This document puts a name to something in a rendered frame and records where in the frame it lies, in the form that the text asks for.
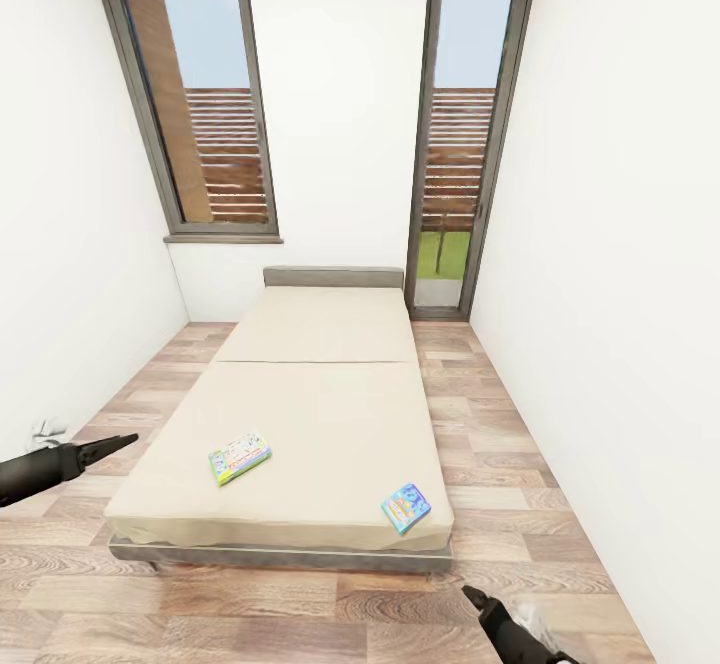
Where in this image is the board game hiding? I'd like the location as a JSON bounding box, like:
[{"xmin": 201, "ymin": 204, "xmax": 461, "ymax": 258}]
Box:
[
  {"xmin": 381, "ymin": 481, "xmax": 431, "ymax": 535},
  {"xmin": 208, "ymin": 429, "xmax": 272, "ymax": 486}
]

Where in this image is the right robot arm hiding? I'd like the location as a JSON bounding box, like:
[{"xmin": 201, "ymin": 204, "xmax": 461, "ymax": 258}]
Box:
[{"xmin": 462, "ymin": 584, "xmax": 578, "ymax": 664}]

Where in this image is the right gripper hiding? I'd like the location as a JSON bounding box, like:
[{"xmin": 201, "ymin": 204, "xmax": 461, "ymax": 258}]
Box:
[{"xmin": 462, "ymin": 584, "xmax": 541, "ymax": 664}]

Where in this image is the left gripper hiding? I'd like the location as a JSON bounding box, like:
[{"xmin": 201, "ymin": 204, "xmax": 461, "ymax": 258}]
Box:
[{"xmin": 0, "ymin": 433, "xmax": 139, "ymax": 509}]

